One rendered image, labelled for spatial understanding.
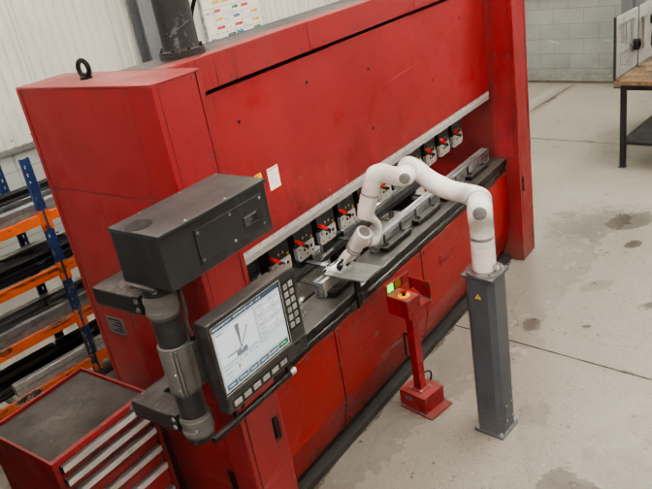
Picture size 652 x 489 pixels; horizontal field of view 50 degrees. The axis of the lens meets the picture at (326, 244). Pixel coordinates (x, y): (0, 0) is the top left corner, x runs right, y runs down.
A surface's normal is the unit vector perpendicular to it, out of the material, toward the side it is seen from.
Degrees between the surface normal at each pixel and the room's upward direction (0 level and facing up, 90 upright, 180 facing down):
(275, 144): 90
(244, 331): 90
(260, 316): 90
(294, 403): 90
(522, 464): 0
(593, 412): 0
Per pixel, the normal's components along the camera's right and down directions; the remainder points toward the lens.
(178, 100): 0.81, 0.12
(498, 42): -0.57, 0.43
